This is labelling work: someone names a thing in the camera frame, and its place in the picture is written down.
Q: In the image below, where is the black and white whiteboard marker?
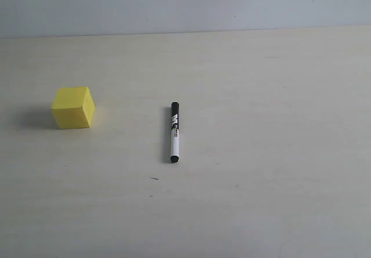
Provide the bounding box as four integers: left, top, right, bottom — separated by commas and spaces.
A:
170, 101, 180, 163

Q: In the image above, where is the yellow cube block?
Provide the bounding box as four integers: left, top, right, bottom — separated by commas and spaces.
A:
51, 86, 95, 129

